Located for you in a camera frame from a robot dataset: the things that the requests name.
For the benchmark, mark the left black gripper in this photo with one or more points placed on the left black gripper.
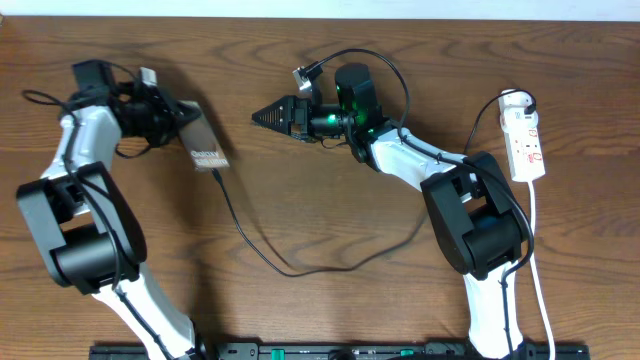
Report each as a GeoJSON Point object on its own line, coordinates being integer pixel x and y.
{"type": "Point", "coordinates": [170, 119]}

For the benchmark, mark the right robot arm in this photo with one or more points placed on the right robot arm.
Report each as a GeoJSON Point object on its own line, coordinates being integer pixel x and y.
{"type": "Point", "coordinates": [479, 226]}

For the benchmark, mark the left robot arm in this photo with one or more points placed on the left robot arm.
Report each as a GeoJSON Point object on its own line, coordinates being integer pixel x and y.
{"type": "Point", "coordinates": [85, 232]}

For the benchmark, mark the white power strip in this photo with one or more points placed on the white power strip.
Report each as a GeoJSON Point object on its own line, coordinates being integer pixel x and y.
{"type": "Point", "coordinates": [519, 122]}

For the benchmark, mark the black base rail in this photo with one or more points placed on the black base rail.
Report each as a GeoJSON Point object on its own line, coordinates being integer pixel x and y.
{"type": "Point", "coordinates": [431, 350]}

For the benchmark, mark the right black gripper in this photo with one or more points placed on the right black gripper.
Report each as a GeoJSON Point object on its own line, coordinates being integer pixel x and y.
{"type": "Point", "coordinates": [291, 104]}

